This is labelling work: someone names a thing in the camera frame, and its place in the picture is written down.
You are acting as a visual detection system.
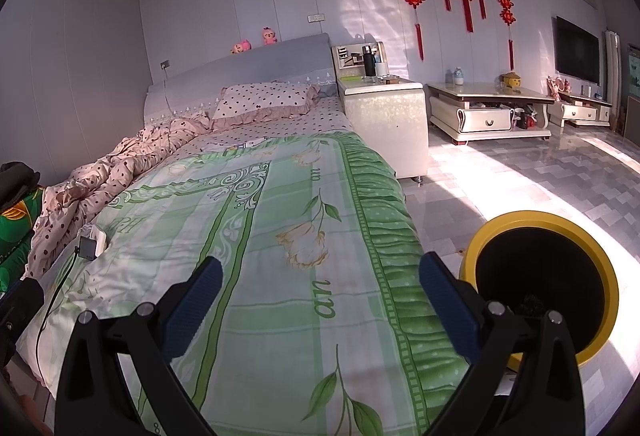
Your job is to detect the white television cabinet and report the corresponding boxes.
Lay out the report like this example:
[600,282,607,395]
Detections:
[547,91,613,129]

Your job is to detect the white coffee table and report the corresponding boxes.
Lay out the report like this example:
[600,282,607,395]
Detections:
[425,82,556,146]

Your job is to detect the green floral blanket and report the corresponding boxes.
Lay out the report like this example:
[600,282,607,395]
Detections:
[30,131,473,436]

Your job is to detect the white nightstand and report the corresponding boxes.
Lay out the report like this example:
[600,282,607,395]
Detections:
[331,41,430,184]

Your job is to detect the grey upholstered bed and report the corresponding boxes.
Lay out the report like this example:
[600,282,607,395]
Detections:
[22,33,473,436]

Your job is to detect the black television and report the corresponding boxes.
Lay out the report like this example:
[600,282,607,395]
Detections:
[551,16,601,86]

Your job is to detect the black cable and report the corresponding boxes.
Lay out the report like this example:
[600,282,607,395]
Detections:
[34,248,81,369]

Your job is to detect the small figurines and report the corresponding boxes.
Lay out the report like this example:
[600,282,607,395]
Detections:
[546,76,571,99]

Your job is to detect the pink dotted bed sheet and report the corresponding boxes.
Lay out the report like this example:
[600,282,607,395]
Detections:
[170,96,356,157]

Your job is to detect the white power strip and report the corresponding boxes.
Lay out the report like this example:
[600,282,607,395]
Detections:
[80,224,108,257]

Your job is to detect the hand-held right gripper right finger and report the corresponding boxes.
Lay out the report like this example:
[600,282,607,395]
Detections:
[419,252,586,436]

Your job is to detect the pink dotted duvet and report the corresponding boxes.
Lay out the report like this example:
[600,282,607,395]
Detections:
[25,113,213,279]

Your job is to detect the white radiator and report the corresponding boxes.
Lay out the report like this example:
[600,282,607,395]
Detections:
[604,30,622,102]

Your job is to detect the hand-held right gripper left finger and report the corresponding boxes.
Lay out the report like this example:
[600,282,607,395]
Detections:
[55,256,224,436]

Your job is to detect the green folded quilt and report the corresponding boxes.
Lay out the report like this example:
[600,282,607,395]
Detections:
[0,186,46,292]

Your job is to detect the pink dotted pillow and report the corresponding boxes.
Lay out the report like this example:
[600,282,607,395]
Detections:
[210,81,322,123]

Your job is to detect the yellow trash bin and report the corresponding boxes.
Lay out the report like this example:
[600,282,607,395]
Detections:
[459,211,620,369]

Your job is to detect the dark folded clothes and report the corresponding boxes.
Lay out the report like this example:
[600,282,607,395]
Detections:
[0,161,41,212]

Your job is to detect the black bin liner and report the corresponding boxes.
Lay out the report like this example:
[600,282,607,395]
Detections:
[475,225,606,357]

